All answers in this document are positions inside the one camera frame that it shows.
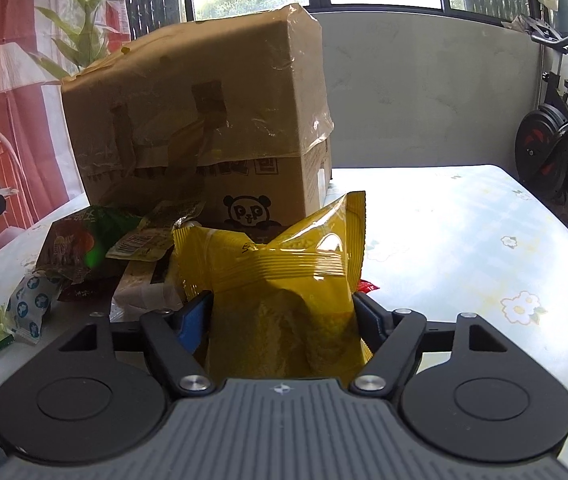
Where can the crumpled grey cloth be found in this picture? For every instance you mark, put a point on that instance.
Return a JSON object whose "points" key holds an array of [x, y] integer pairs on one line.
{"points": [[524, 22]]}

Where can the blue white small packet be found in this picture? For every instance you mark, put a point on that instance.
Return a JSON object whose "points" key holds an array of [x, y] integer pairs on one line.
{"points": [[31, 305]]}

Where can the printed red curtain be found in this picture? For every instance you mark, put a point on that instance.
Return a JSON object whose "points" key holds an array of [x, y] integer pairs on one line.
{"points": [[8, 85]]}

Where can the white flat snack packet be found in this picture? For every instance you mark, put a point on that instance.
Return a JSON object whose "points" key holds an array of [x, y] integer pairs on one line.
{"points": [[141, 287]]}

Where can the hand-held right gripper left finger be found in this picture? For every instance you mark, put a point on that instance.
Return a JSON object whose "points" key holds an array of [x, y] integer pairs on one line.
{"points": [[198, 317]]}

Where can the floral white tablecloth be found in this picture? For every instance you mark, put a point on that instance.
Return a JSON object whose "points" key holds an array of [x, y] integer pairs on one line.
{"points": [[464, 240]]}

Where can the green red snack packet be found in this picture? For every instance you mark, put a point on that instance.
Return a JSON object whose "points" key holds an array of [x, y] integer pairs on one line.
{"points": [[76, 242]]}

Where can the bright red snack packet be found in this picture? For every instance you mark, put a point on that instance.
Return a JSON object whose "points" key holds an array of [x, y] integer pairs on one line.
{"points": [[368, 287]]}

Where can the light green snack packet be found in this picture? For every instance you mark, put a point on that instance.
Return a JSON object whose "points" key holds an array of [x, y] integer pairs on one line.
{"points": [[148, 237]]}

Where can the dark red snack packet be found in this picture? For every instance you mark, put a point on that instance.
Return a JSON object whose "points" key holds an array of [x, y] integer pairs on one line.
{"points": [[83, 291]]}

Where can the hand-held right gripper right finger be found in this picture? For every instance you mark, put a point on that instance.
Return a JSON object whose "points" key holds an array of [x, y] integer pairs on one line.
{"points": [[365, 319]]}

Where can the yellow snack bag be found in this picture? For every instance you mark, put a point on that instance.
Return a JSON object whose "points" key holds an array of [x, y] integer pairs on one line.
{"points": [[284, 280]]}

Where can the brown cardboard box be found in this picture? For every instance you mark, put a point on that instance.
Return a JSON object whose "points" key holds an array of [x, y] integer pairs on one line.
{"points": [[203, 110]]}

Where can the black exercise bike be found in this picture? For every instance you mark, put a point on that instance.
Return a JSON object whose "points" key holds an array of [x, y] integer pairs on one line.
{"points": [[546, 145]]}

